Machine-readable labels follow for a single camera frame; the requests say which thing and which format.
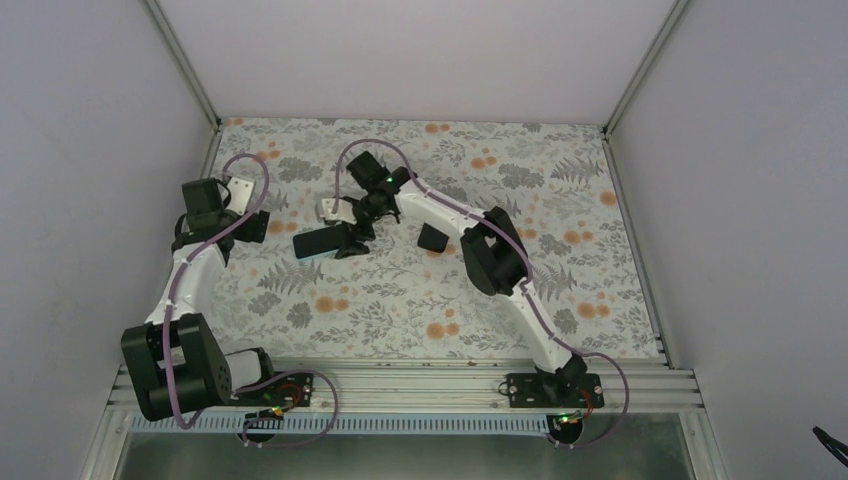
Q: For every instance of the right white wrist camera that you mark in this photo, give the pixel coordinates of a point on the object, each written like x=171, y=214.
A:
x=333, y=211

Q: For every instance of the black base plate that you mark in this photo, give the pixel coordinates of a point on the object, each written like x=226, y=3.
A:
x=538, y=390
x=293, y=390

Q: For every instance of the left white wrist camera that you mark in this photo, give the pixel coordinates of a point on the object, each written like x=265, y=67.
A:
x=240, y=192

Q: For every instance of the floral patterned table mat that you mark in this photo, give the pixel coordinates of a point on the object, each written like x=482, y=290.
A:
x=400, y=301

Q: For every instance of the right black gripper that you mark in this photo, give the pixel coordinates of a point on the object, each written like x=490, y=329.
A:
x=355, y=246

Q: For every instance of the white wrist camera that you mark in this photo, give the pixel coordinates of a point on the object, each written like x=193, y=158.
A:
x=240, y=192
x=333, y=211

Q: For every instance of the black smartphone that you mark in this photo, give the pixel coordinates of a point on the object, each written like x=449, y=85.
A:
x=432, y=240

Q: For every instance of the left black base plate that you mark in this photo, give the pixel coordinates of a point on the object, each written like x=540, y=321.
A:
x=293, y=390

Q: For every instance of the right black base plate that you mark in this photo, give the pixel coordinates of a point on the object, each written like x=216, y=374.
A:
x=538, y=390

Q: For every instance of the black phone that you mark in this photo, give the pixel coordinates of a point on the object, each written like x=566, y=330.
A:
x=334, y=240

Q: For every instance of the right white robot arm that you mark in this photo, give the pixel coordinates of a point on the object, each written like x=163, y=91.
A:
x=495, y=259

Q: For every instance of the aluminium rail frame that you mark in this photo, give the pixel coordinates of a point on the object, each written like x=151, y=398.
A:
x=426, y=419

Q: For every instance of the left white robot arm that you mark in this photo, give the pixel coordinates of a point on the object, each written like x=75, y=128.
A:
x=174, y=352

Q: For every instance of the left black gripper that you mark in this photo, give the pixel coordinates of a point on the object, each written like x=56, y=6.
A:
x=248, y=233

